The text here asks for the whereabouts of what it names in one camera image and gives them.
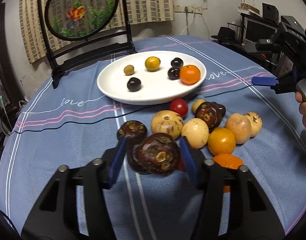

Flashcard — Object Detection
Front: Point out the tan smooth round fruit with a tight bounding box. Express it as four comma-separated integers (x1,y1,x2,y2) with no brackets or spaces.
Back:
224,113,252,144

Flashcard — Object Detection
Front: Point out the yellow green round fruit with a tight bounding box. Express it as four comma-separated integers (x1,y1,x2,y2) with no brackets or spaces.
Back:
145,56,160,72

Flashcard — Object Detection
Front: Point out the pale yellow spotted fruit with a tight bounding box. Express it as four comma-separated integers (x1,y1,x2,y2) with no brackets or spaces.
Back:
181,118,209,149

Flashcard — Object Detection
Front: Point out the beige checked curtain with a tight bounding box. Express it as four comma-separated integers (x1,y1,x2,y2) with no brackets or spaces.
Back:
19,0,174,63

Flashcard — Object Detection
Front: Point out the small olive longan fruit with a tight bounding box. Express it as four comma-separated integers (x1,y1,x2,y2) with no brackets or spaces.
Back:
123,64,135,76

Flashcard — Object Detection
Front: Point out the small yellow longan fruit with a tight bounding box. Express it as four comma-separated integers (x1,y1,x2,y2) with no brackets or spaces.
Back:
191,99,206,114

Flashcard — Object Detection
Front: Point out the orange mandarin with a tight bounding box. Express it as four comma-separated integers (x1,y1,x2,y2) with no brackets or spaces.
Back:
179,65,201,85
212,153,245,194

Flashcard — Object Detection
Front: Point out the black framed embroidery screen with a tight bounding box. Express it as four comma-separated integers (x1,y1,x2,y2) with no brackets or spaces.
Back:
37,0,136,88

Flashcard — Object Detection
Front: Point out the smooth orange round fruit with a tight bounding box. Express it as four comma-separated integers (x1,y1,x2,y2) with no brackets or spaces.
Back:
207,127,236,155

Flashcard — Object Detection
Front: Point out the red cherry tomato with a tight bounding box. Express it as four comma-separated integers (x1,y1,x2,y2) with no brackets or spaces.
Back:
169,98,188,118
177,158,186,172

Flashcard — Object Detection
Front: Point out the wall power socket strip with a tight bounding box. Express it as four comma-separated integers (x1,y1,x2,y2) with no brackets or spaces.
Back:
173,5,203,15

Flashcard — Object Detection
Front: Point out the computer monitor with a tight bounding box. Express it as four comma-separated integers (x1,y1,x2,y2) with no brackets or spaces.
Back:
243,18,277,42

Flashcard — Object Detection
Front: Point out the white round plate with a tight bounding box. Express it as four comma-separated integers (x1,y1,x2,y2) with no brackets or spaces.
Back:
97,50,207,105

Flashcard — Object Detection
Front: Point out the dark plum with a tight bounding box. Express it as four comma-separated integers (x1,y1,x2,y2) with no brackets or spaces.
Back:
127,77,142,92
167,67,180,80
171,57,184,68

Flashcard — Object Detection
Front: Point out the blue checked tablecloth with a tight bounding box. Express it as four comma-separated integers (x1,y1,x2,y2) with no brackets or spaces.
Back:
0,36,306,239

